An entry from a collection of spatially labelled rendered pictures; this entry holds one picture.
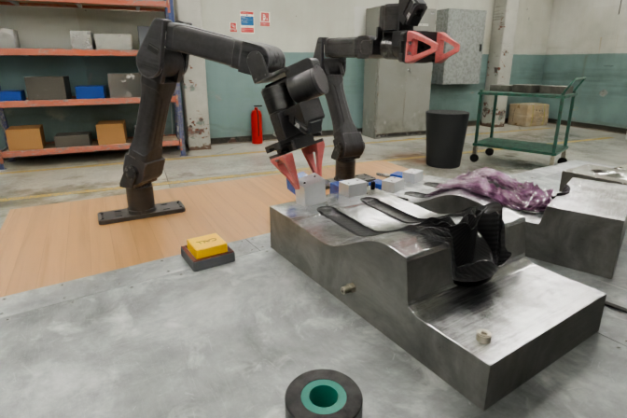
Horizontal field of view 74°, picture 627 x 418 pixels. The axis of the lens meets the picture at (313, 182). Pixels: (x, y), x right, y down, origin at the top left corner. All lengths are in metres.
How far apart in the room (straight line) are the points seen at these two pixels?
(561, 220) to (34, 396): 0.84
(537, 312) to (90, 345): 0.59
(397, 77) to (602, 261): 6.02
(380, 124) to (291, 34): 1.91
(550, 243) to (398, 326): 0.41
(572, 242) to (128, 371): 0.75
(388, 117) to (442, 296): 6.20
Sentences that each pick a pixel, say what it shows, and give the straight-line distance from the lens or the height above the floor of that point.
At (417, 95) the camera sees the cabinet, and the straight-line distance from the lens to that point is 7.01.
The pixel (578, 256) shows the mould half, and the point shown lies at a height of 0.83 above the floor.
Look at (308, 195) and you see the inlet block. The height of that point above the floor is 0.91.
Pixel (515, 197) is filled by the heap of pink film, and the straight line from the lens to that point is 0.96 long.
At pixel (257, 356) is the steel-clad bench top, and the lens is 0.59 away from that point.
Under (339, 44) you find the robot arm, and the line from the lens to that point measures 1.27.
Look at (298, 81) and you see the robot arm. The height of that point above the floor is 1.13.
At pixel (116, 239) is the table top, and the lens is 1.00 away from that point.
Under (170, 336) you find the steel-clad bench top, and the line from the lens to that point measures 0.65.
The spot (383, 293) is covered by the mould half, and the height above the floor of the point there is 0.86.
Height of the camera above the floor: 1.16
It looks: 16 degrees down
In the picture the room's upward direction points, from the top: straight up
